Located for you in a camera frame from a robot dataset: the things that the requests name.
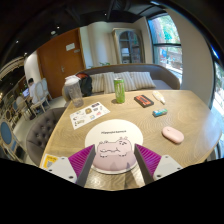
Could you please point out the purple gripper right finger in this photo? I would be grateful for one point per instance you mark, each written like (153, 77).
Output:
(154, 166)

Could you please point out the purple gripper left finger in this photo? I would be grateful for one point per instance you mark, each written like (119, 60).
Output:
(76, 167)

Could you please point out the pink computer mouse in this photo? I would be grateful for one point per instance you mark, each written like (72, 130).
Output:
(173, 134)

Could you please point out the round white hippo mouse pad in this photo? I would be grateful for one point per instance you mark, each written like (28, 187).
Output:
(114, 142)

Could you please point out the yellow and white card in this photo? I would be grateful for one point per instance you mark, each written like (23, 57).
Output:
(48, 160)

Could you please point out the white sticker sheet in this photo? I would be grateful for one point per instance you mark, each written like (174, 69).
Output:
(88, 114)

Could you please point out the grey tufted chair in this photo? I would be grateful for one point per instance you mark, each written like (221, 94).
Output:
(46, 126)

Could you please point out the small teal wrapped packet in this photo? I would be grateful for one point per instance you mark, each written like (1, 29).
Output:
(158, 113)

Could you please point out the white cream tube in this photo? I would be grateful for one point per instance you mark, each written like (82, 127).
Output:
(159, 97)

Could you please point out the blue upholstered chair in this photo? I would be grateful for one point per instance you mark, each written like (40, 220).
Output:
(9, 140)

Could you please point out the clear plastic shaker bottle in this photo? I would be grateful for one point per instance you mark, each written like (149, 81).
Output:
(73, 87)

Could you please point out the white wooden chair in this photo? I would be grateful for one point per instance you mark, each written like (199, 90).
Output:
(41, 96)

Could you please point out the black backpack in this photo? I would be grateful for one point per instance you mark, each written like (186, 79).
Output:
(85, 84)

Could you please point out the striped cushion right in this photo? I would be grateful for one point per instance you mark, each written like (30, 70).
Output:
(142, 80)

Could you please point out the striped cushion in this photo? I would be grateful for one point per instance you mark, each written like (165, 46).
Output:
(142, 80)
(97, 83)
(109, 78)

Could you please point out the striped cushion left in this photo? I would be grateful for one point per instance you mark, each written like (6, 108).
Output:
(97, 83)

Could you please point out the green drink can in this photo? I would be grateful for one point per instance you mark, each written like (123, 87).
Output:
(119, 90)

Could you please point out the curved grey sofa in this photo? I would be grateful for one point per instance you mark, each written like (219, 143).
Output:
(162, 78)

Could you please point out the person in white shirt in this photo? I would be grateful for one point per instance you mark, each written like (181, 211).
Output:
(32, 85)

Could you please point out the striped cushion middle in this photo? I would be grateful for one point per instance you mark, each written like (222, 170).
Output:
(109, 78)

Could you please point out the brown wooden door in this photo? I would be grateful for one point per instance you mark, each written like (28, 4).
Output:
(59, 58)

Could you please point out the white glass-door cabinet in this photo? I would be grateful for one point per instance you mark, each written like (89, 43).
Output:
(128, 46)

